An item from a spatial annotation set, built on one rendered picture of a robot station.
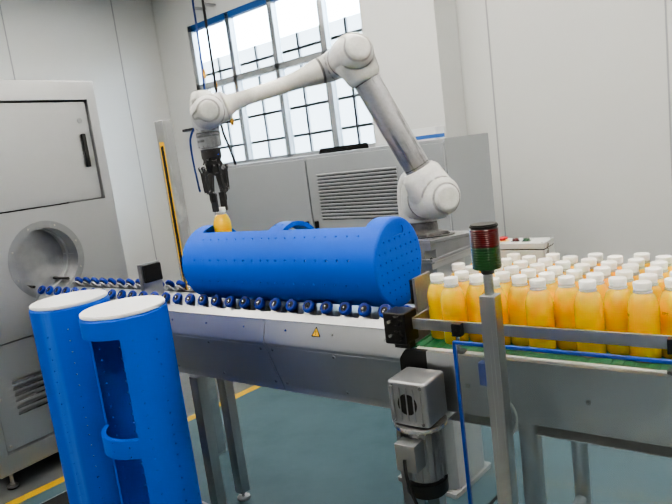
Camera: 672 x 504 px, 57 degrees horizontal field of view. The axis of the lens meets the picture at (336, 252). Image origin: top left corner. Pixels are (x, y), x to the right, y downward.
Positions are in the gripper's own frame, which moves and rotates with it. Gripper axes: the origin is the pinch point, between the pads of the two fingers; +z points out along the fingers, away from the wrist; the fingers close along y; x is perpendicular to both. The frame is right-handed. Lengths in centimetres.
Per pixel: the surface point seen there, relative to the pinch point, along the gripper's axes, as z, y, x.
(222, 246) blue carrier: 14.9, 11.8, 10.9
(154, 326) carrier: 35, 44, 9
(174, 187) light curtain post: -6, -31, -63
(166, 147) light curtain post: -25, -30, -63
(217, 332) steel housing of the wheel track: 47.0, 13.7, 2.8
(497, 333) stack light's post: 31, 38, 123
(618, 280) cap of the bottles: 25, 13, 143
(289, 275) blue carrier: 25, 14, 43
